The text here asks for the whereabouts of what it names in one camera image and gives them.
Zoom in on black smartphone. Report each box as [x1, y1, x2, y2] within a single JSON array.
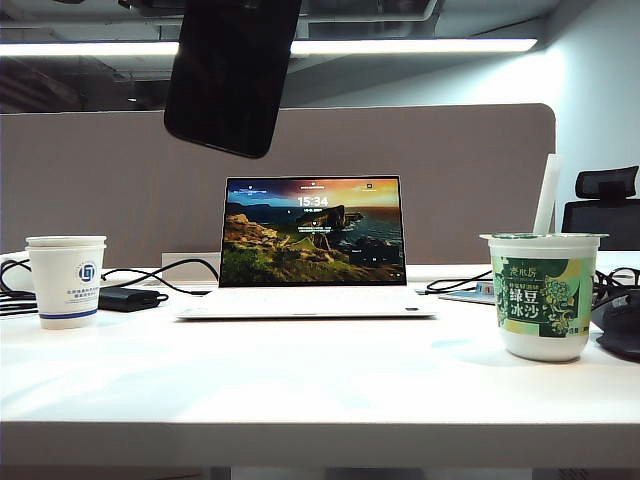
[[163, 0, 304, 160]]

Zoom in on grey-brown desk partition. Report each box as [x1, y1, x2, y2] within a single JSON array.
[[0, 103, 558, 256]]

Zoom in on white laptop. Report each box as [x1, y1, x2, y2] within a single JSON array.
[[174, 175, 440, 321]]

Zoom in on flat blue white booklet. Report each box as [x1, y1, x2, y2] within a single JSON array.
[[438, 281, 497, 306]]

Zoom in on black power adapter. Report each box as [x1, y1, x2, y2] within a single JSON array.
[[98, 287, 170, 314]]

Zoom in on long ceiling light strip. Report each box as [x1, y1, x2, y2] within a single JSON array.
[[0, 38, 540, 59]]

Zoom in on white drinking straw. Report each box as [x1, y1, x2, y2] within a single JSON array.
[[532, 153, 565, 236]]

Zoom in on green white dessert cup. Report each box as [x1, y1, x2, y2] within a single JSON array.
[[478, 232, 610, 364]]

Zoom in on white paper cup blue logo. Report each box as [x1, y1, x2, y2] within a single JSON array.
[[25, 235, 109, 331]]

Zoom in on black mesh office chair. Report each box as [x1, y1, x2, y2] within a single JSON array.
[[561, 165, 640, 252]]

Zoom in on black adapter cable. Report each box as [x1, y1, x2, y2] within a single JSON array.
[[99, 257, 221, 297]]

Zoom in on black wire-frame eyeglasses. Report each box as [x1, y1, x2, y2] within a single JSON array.
[[592, 267, 640, 304]]

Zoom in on black cable bundle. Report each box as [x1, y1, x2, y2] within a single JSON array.
[[0, 258, 41, 317]]

